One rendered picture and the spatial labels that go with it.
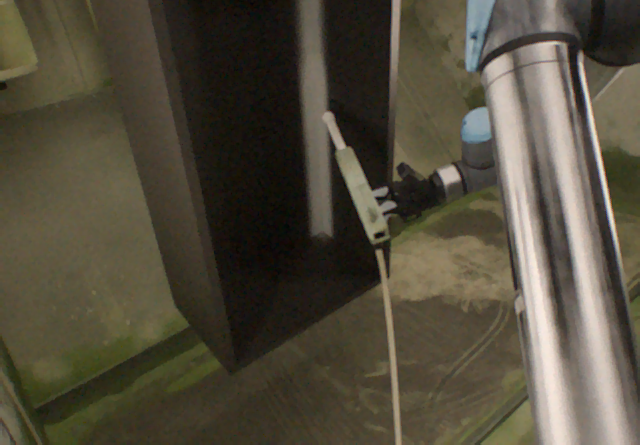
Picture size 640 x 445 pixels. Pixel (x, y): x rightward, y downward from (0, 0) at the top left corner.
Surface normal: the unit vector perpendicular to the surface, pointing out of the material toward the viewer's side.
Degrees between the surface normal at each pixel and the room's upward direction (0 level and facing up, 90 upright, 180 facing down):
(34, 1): 90
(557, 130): 51
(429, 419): 0
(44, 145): 57
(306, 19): 102
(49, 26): 90
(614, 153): 90
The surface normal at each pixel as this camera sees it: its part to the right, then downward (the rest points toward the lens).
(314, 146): 0.62, 0.41
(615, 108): -0.79, 0.37
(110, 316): 0.40, -0.29
